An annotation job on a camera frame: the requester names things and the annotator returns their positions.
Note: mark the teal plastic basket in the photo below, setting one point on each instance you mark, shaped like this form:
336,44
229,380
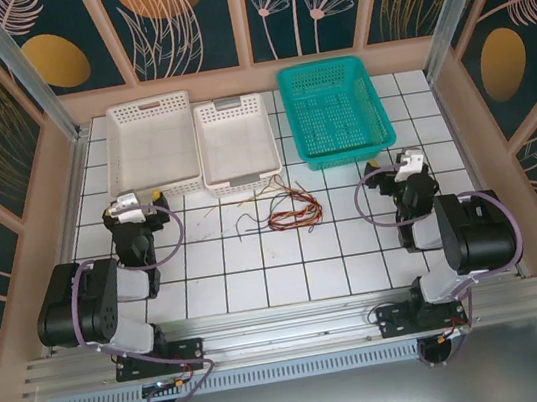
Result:
336,115

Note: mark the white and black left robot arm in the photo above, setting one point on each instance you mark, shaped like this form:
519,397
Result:
87,309

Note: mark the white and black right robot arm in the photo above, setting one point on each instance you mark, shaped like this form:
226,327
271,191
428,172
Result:
481,240

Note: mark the large white plastic basket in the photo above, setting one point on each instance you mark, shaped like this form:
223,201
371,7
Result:
153,142

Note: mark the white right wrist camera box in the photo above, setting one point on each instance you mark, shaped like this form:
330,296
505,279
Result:
407,165

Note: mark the aluminium side rail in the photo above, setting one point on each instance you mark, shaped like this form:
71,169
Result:
74,179
455,132

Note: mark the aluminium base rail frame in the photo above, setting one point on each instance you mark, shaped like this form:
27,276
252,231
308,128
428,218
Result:
293,331

